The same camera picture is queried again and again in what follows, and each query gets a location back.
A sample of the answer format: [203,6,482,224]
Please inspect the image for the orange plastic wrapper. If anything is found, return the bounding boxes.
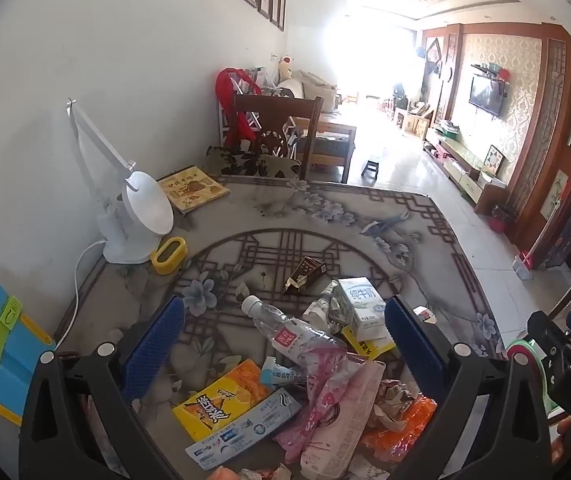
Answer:
[363,395,439,463]

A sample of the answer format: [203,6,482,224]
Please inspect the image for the clear plastic bottle red label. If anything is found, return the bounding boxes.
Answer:
[242,295,346,361]

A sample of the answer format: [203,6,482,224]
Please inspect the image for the person's right hand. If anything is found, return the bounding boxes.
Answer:
[549,412,571,467]

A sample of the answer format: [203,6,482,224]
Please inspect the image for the yellow picture book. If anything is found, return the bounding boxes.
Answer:
[157,165,230,215]

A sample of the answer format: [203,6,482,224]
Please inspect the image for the white wire rack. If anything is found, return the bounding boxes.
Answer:
[218,66,299,161]

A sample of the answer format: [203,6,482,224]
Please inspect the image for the red bin with green rim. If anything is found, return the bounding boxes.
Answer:
[505,337,561,411]

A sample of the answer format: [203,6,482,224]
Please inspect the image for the white and blue toothpaste box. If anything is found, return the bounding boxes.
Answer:
[186,386,302,472]

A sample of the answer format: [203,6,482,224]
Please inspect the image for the colourful geometric framed picture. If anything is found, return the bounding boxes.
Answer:
[485,145,506,173]

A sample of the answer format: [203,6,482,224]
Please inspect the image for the crumpled white wrapper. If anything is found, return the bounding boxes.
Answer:
[303,280,347,333]

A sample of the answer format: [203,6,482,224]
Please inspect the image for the yellow and orange box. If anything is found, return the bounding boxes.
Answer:
[173,359,272,443]

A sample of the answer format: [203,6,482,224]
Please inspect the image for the white desk lamp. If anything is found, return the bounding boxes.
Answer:
[64,97,175,265]

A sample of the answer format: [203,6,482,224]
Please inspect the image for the pink tissue wrapper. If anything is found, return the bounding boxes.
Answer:
[299,360,386,480]

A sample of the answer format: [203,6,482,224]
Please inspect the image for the small dark stool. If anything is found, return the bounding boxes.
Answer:
[361,157,385,183]

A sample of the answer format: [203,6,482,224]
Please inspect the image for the brown drink carton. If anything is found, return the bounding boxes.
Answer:
[283,256,327,295]

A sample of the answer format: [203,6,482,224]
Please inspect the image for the floral seat cushion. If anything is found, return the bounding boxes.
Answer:
[206,146,302,181]

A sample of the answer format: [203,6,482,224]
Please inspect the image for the red and white dustpan set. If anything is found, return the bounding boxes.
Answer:
[513,250,536,281]

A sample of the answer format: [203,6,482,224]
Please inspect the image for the crumpled paper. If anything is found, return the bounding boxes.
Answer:
[373,380,419,433]

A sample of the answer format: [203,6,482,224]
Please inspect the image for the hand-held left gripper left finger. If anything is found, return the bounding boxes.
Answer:
[18,295,186,480]

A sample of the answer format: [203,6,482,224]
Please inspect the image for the wooden sofa with cushions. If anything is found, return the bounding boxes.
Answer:
[266,67,357,184]

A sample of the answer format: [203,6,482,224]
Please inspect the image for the white lamp cable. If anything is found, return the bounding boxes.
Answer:
[56,239,106,348]

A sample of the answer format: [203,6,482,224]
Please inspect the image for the pink plastic wrapper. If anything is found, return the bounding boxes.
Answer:
[273,345,366,466]

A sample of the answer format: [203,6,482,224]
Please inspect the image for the wall television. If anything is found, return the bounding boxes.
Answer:
[468,74,505,118]

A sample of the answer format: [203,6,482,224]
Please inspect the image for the white milk carton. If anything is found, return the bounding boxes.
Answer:
[336,276,389,342]

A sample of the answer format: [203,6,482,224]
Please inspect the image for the small blue and white packet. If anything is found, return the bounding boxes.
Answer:
[260,355,307,387]

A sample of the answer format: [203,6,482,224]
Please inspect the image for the low television cabinet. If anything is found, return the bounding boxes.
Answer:
[423,127,506,216]

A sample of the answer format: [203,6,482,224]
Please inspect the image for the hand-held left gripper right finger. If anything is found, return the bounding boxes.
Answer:
[384,296,555,480]

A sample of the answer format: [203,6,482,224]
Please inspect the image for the blue and yellow plastic stand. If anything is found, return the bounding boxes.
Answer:
[0,271,56,428]

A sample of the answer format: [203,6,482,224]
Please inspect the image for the yellow oval container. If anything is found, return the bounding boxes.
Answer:
[150,236,187,275]

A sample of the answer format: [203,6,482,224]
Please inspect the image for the yellow and white box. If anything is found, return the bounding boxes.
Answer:
[340,325,397,361]

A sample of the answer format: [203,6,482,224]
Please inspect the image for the small red waste bin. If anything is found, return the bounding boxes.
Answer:
[488,205,511,233]

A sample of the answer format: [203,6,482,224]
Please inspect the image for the red cloth bag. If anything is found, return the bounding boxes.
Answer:
[216,67,261,148]

